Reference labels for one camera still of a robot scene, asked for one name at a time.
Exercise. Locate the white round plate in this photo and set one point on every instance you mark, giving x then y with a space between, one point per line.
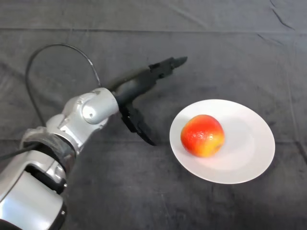
239 153

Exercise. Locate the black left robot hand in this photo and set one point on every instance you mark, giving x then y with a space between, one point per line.
136 88

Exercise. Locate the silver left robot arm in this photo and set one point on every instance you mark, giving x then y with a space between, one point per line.
55 148

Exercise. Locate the black table cloth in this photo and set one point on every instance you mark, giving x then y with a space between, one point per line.
168 28

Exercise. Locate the red yellow apple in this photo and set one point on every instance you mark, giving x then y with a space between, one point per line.
202 136

